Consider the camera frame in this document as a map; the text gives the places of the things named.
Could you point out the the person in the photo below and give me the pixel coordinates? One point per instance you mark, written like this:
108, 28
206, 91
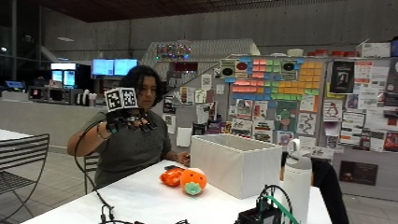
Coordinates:
132, 149

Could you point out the white marker cube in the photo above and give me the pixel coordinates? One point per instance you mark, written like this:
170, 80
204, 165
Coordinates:
121, 99

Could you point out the white jugs on counter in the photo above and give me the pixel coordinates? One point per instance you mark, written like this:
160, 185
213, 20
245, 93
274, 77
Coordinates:
85, 99

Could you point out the black chair behind person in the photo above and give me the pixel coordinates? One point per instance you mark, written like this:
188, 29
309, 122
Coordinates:
90, 165

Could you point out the small orange plush toy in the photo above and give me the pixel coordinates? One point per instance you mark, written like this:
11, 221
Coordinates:
170, 177

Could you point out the orange plush toy green snout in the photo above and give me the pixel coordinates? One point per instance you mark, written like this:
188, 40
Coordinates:
193, 181

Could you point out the grey microwave oven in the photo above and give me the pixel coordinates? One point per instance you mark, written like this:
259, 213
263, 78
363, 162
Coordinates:
48, 95

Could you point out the lit display fridge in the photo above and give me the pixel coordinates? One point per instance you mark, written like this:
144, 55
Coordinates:
62, 76

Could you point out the grey service counter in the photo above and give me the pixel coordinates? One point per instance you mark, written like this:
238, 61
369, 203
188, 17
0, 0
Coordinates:
37, 119

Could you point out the white fabric storage box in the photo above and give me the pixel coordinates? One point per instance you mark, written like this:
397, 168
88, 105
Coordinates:
238, 166

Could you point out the black slatted metal chair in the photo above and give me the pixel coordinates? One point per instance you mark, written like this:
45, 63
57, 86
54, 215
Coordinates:
23, 152

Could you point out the small blue screen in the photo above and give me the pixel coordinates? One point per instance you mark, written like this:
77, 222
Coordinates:
15, 84

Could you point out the patch of coloured sticky notes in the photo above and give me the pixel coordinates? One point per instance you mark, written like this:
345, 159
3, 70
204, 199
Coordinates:
286, 85

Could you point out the black electronic device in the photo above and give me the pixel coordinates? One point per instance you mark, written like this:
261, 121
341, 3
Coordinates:
261, 216

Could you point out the white water bottle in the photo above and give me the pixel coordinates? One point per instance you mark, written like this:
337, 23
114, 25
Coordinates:
297, 186

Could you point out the white round container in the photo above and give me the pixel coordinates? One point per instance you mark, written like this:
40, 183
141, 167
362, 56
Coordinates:
294, 52

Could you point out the black jacket on chair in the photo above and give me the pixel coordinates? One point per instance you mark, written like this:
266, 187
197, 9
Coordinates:
329, 189

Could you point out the black portrait poster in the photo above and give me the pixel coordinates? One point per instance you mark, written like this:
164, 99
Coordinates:
342, 77

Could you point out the row of red containers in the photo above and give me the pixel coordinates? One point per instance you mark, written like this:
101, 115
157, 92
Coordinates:
337, 53

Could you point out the grey notice board with posters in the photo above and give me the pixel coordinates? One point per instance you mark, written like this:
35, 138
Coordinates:
365, 118

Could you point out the white cardboard box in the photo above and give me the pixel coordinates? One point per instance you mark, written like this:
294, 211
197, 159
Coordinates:
374, 49

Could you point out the blue wall monitor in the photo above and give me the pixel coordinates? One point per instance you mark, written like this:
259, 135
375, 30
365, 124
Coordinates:
125, 66
102, 67

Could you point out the dark sign on wall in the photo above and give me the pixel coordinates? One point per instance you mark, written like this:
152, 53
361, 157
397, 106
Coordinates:
358, 173

